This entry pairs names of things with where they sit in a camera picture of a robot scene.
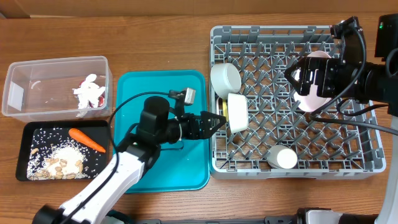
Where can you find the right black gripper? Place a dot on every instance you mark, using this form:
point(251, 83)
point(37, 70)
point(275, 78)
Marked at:
point(323, 66)

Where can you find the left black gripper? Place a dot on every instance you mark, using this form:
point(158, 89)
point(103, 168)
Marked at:
point(195, 131)

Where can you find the yellow plastic spoon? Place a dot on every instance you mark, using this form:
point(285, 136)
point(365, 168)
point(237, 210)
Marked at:
point(225, 109)

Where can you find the white plastic fork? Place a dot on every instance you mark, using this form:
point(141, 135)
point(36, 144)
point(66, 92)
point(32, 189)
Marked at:
point(218, 100)

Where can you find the pink round plate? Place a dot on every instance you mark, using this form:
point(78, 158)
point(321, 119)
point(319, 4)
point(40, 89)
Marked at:
point(310, 102)

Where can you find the white bowl with peanuts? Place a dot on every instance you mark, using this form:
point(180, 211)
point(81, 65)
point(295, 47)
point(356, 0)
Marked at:
point(237, 112)

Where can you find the grey bowl with food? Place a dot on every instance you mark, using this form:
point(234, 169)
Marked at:
point(225, 79)

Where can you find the white plastic cup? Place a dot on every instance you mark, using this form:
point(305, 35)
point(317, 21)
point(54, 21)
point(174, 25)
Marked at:
point(282, 157)

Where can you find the white napkin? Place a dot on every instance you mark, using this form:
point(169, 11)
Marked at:
point(90, 78)

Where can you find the orange carrot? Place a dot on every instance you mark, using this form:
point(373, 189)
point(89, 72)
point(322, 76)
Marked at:
point(81, 137)

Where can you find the red snack wrapper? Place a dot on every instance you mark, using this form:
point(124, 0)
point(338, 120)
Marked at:
point(90, 95)

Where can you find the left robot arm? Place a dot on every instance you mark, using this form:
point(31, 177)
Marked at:
point(135, 155)

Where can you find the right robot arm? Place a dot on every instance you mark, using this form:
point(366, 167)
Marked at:
point(374, 82)

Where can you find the grey dishwasher rack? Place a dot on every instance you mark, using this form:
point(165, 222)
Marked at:
point(324, 151)

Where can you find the teal plastic tray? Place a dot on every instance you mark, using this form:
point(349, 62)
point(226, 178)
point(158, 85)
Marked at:
point(180, 166)

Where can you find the pile of rice and peanuts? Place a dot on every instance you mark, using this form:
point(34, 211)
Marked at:
point(53, 155)

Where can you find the black plastic tray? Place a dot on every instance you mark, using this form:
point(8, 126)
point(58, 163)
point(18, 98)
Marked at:
point(96, 130)

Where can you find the clear plastic bin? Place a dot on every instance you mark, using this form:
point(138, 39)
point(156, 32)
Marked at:
point(42, 90)

